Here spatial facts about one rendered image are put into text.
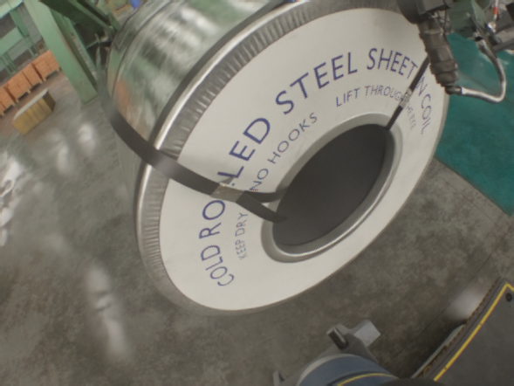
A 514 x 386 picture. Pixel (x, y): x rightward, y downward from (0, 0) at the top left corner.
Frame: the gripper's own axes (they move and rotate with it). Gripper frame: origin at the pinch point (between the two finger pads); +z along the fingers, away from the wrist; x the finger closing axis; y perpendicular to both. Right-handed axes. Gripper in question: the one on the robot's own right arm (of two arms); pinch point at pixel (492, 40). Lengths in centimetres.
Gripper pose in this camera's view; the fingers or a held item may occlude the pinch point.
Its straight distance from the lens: 86.5
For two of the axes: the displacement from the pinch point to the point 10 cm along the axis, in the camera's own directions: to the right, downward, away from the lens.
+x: 1.9, 9.8, -0.2
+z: -4.1, 1.0, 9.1
